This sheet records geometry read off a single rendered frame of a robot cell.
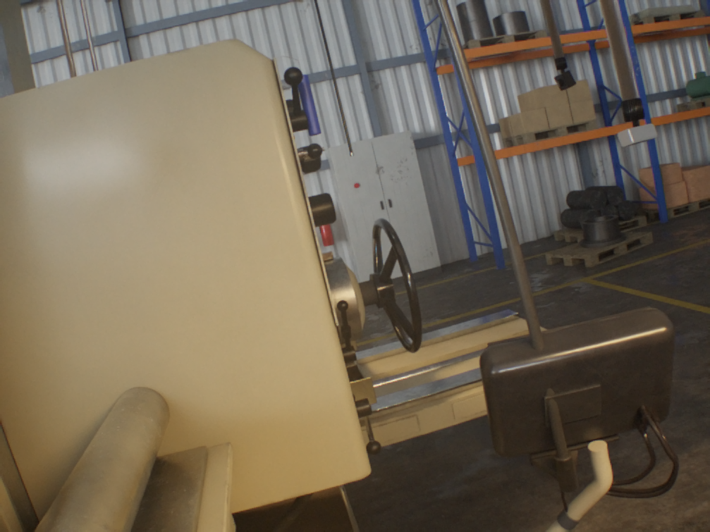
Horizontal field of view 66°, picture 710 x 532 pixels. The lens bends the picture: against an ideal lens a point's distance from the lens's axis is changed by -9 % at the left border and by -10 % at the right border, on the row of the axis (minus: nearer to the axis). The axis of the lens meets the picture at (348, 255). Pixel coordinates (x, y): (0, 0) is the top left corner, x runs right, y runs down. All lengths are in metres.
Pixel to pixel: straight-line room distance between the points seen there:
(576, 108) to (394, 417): 7.17
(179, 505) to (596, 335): 0.71
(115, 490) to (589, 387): 0.75
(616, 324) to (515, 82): 9.08
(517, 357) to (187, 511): 0.56
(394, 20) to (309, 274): 8.67
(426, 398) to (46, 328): 1.64
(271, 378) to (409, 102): 8.47
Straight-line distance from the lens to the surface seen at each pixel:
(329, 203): 1.32
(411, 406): 2.42
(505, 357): 1.02
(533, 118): 8.66
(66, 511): 0.71
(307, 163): 1.50
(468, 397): 2.42
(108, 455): 0.84
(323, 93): 9.18
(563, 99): 8.94
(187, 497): 0.94
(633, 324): 1.07
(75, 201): 1.09
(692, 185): 10.24
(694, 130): 11.98
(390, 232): 1.52
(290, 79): 1.11
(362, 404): 1.29
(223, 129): 1.06
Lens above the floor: 1.62
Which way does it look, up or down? 7 degrees down
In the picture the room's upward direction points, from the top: 13 degrees counter-clockwise
